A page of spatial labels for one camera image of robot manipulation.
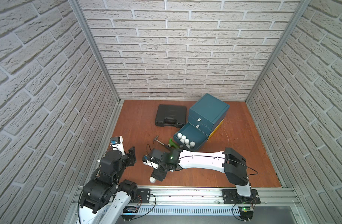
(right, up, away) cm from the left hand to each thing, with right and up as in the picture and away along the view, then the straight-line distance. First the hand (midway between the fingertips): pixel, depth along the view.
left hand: (131, 145), depth 67 cm
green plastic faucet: (+19, -5, +25) cm, 32 cm away
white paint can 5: (+33, -5, +23) cm, 41 cm away
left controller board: (-2, -36, +4) cm, 37 cm away
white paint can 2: (+28, -1, +28) cm, 39 cm away
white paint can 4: (+30, -3, +26) cm, 39 cm away
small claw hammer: (+17, -7, +25) cm, 31 cm away
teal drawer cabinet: (+41, +15, +15) cm, 46 cm away
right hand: (+12, -16, +11) cm, 23 cm away
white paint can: (+25, 0, +28) cm, 37 cm away
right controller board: (+59, -36, +4) cm, 69 cm away
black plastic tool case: (+18, +14, +37) cm, 43 cm away
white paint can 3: (+26, -3, +25) cm, 37 cm away
